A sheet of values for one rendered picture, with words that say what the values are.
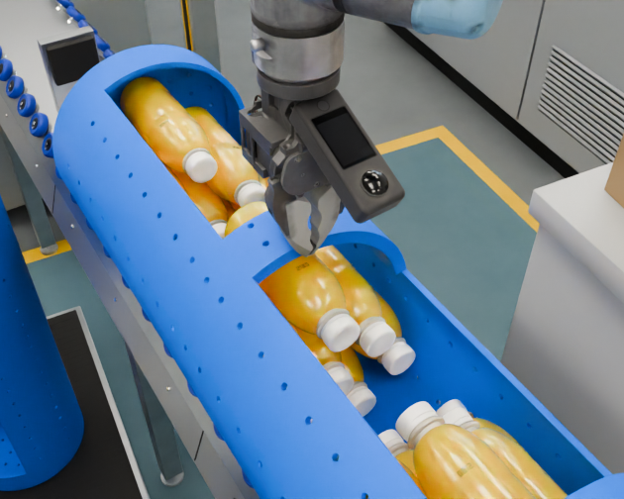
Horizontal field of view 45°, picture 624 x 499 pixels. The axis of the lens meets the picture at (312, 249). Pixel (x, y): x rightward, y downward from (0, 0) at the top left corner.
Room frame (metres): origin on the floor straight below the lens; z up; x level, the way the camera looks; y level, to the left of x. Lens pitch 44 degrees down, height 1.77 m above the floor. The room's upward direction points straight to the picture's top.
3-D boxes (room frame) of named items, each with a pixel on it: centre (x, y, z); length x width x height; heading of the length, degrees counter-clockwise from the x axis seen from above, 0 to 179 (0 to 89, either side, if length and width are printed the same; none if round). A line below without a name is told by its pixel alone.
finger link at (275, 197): (0.54, 0.02, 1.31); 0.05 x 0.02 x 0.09; 122
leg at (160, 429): (0.99, 0.36, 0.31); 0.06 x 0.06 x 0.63; 32
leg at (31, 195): (1.82, 0.88, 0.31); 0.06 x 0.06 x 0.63; 32
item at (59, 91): (1.26, 0.45, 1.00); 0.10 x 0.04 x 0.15; 122
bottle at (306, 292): (0.59, 0.02, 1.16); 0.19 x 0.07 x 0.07; 32
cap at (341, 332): (0.51, -0.03, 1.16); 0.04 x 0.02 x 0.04; 122
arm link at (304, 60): (0.57, 0.01, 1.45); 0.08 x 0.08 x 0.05
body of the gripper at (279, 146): (0.57, 0.02, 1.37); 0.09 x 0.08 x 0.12; 32
